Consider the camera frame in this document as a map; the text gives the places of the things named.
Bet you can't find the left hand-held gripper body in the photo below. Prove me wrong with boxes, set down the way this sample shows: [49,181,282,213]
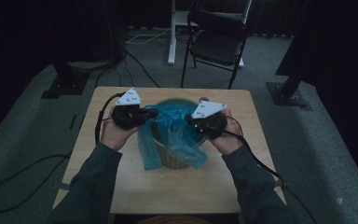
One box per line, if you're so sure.
[110,87,145,131]

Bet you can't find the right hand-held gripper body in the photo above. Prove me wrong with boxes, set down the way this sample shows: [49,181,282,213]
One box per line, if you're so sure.
[191,100,228,140]

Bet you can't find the blue plastic trash bag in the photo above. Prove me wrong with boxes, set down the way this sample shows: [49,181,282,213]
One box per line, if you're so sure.
[137,104,210,172]

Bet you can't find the green plastic bin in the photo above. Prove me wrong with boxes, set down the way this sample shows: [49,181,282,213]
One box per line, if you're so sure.
[148,97,210,171]

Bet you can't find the person's left hand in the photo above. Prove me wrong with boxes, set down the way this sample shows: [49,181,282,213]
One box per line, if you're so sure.
[100,106,140,152]

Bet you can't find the person's right hand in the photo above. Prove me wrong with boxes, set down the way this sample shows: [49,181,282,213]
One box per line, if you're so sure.
[209,107,244,156]

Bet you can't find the black floor strips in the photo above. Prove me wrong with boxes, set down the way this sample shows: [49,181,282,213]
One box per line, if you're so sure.
[68,114,86,132]

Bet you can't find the black folding chair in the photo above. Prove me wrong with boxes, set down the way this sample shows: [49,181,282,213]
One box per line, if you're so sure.
[180,9,250,91]

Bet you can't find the black floor cables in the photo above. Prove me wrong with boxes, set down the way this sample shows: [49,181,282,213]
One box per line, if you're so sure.
[94,46,161,89]

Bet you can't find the black stand with base plate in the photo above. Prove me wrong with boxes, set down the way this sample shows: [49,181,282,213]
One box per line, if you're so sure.
[266,73,312,109]
[40,59,91,100]

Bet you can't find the white floor cable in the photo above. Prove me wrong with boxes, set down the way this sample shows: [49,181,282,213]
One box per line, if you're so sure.
[124,26,188,46]

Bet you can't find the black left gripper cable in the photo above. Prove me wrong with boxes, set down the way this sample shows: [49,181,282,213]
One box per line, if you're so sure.
[0,91,127,215]

